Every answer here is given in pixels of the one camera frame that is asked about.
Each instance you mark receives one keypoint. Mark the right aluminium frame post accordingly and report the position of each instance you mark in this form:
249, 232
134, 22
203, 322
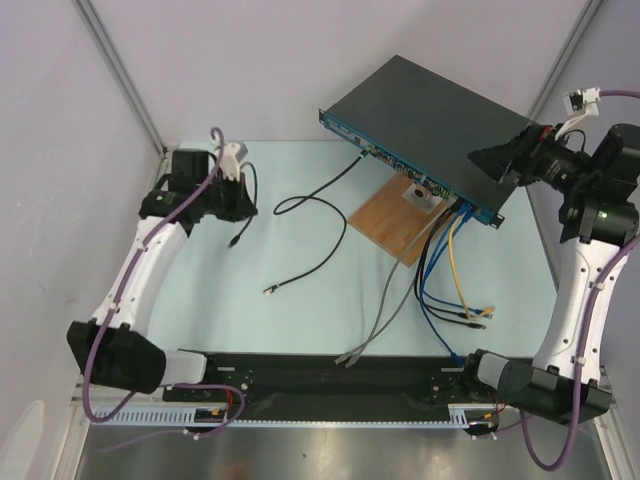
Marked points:
580, 28

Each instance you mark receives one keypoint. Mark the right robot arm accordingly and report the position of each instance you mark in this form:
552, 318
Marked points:
599, 222

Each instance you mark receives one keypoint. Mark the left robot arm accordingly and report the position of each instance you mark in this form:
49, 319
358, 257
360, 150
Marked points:
112, 348

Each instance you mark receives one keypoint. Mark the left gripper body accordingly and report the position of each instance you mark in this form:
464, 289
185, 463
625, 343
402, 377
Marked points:
221, 198

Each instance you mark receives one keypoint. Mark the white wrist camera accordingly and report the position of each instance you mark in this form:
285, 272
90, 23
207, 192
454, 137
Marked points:
231, 157
580, 106

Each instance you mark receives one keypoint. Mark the metal switch stand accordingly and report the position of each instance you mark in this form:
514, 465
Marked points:
422, 198

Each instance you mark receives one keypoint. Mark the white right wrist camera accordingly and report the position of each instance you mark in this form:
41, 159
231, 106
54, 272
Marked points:
580, 106

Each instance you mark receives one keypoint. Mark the left aluminium frame post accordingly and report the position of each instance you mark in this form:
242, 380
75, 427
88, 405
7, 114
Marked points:
114, 62

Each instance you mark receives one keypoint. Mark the white slotted cable duct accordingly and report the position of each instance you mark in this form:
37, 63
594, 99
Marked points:
194, 417

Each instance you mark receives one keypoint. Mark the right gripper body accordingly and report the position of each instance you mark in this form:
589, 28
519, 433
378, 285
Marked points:
523, 156

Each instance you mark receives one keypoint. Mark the blue-faced black network switch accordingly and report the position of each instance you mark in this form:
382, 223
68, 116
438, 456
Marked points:
424, 126

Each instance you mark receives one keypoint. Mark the wooden base board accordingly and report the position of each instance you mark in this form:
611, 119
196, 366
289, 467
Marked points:
391, 222

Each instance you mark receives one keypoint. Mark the black cable teal plug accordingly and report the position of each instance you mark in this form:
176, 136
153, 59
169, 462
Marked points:
319, 224

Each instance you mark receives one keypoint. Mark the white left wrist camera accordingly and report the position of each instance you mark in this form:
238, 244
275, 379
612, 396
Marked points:
231, 157

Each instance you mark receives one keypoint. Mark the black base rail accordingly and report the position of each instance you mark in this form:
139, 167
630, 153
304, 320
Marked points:
313, 388

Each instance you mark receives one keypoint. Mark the aluminium frame post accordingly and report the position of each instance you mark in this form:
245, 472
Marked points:
580, 28
114, 62

